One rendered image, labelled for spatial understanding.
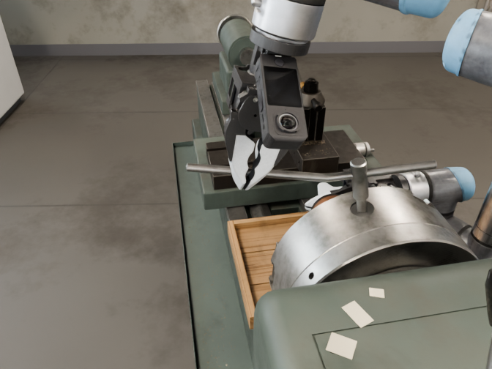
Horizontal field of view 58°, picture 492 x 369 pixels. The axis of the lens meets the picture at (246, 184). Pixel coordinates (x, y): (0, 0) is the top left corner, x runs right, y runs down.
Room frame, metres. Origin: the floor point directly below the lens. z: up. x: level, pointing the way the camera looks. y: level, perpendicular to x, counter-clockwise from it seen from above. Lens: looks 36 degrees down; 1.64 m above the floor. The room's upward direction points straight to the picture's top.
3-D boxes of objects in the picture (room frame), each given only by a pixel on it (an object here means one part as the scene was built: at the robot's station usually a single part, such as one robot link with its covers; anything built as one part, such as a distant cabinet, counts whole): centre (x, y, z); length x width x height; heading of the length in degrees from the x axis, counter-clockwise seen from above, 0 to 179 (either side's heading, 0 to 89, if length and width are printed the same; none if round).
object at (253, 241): (0.74, -0.16, 0.89); 0.36 x 0.30 x 0.04; 101
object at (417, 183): (0.75, -0.35, 1.08); 0.08 x 0.05 x 0.08; 10
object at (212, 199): (1.14, -0.12, 0.90); 0.53 x 0.30 x 0.06; 101
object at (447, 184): (0.77, -0.42, 1.08); 0.11 x 0.08 x 0.09; 100
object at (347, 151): (1.09, -0.11, 0.95); 0.43 x 0.18 x 0.04; 101
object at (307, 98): (1.10, -0.17, 1.14); 0.08 x 0.08 x 0.03
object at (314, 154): (1.07, -0.18, 1.00); 0.20 x 0.10 x 0.05; 11
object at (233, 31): (1.68, 0.02, 1.01); 0.30 x 0.20 x 0.29; 11
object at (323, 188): (0.72, -0.16, 1.10); 0.09 x 0.06 x 0.03; 100
